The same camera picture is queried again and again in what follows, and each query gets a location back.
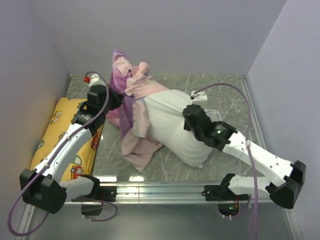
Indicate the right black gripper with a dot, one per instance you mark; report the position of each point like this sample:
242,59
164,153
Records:
187,126

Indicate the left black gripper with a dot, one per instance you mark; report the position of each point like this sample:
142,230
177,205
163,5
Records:
117,99

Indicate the purple princess print pillowcase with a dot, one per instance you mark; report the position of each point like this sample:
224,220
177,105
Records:
123,117

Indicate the white pillow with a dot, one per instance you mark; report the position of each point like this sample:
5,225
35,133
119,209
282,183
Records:
165,114

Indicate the pink pillowcase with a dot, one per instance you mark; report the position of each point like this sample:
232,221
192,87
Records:
133,83

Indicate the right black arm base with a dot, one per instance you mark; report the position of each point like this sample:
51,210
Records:
229,204

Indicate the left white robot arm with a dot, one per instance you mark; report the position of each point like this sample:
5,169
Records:
43,187

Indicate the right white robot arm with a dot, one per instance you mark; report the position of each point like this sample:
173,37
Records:
282,179

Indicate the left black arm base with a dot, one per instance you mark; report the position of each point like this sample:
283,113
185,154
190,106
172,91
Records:
93,206

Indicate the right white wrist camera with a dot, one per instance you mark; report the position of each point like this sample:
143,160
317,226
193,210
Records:
199,98

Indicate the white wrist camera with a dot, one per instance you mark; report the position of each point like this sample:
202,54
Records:
199,98
93,80

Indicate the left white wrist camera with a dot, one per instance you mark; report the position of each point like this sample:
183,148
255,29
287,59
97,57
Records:
93,80

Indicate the aluminium rail frame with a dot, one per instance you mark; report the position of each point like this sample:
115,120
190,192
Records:
168,191

